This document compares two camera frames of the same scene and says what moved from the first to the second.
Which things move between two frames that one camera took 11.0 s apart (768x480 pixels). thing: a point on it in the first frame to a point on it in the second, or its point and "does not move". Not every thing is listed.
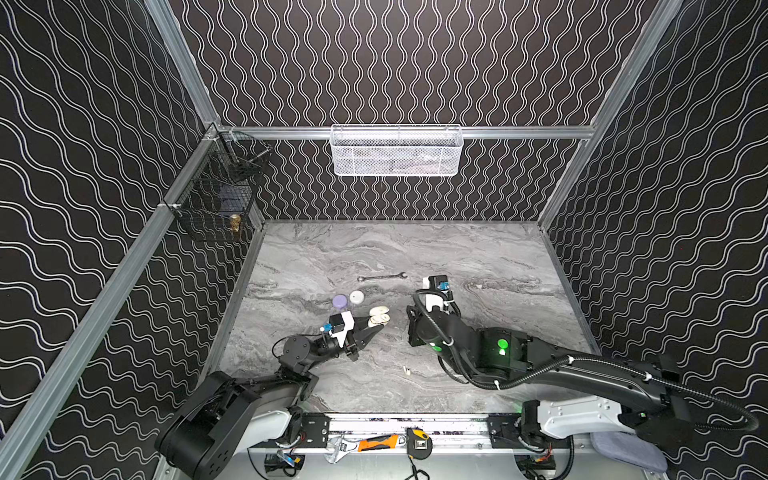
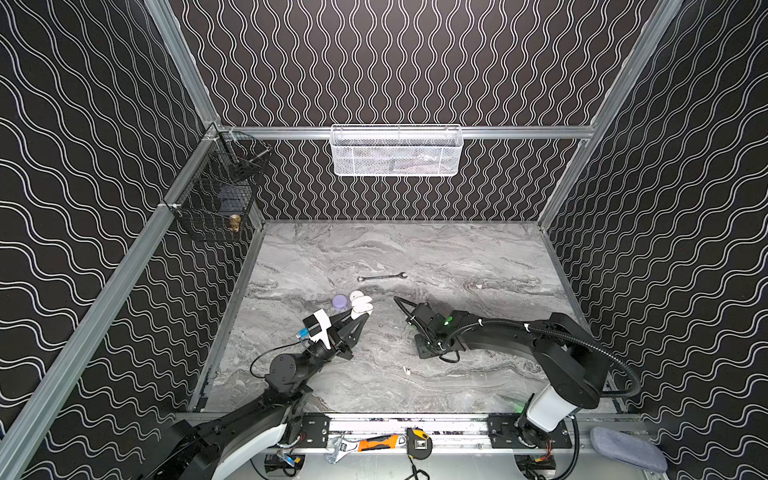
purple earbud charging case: [339, 301] does not move
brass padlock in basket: [235, 222] does not move
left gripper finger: [363, 336] to [350, 333]
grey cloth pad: [630, 449] does not move
